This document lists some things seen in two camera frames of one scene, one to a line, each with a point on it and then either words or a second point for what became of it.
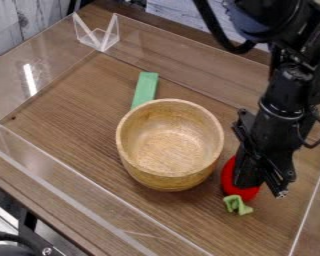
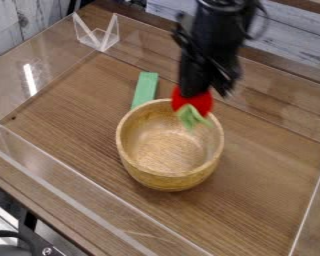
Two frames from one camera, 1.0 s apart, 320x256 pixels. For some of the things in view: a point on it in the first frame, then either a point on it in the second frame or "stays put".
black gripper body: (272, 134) → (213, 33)
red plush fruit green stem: (233, 204) → (193, 108)
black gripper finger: (277, 180) → (224, 78)
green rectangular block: (145, 88) stays put
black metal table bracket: (26, 229) stays put
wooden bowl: (169, 140) stays put
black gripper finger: (250, 171) → (194, 74)
